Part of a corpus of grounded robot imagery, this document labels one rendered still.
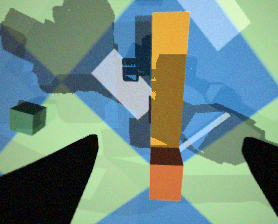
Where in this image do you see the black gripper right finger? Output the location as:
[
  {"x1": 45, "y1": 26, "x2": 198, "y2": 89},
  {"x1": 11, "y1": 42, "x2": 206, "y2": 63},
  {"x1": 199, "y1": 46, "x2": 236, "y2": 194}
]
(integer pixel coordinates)
[{"x1": 241, "y1": 137, "x2": 278, "y2": 218}]

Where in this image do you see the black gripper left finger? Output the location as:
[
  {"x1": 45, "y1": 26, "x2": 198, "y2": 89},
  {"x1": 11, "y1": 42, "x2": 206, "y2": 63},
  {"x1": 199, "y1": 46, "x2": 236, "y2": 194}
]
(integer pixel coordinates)
[{"x1": 0, "y1": 134, "x2": 99, "y2": 224}]

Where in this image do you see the orange long bar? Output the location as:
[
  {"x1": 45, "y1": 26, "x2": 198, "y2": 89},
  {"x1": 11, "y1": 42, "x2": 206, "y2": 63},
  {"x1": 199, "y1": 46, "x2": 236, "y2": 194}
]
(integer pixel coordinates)
[{"x1": 150, "y1": 11, "x2": 190, "y2": 201}]

